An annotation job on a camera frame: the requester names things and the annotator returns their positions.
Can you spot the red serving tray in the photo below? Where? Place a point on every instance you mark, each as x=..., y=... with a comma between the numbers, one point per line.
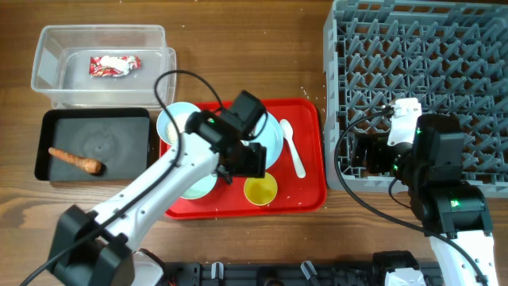
x=294, y=195

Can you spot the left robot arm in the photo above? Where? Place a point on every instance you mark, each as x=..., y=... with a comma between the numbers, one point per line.
x=102, y=246

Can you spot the white plastic spoon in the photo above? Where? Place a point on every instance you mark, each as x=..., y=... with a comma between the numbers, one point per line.
x=288, y=135

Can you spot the green bowl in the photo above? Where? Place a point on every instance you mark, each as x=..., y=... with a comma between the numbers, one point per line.
x=201, y=188

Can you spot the blue bowl with rice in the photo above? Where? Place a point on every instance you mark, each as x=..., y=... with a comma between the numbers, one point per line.
x=180, y=111

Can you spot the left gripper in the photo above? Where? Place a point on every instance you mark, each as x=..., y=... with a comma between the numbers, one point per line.
x=255, y=165

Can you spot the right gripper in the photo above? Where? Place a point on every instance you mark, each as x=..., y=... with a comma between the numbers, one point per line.
x=375, y=144

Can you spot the clear plastic bin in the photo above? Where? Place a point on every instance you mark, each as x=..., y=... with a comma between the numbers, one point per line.
x=61, y=67

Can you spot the orange carrot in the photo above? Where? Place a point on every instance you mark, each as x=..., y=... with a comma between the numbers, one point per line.
x=85, y=164

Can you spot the grey dishwasher rack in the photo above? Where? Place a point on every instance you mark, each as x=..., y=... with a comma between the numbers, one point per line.
x=451, y=56

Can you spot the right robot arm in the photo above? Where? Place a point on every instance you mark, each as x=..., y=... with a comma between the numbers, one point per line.
x=424, y=153

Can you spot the black mounting rail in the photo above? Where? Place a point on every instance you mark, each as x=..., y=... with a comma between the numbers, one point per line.
x=385, y=268

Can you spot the light blue plate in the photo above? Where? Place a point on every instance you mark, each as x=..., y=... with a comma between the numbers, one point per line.
x=269, y=135

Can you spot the black waste tray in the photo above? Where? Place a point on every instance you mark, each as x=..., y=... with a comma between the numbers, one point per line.
x=117, y=137

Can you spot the red snack wrapper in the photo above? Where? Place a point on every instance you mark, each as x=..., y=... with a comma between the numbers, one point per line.
x=113, y=66

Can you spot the yellow plastic cup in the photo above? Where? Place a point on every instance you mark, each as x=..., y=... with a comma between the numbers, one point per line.
x=261, y=191

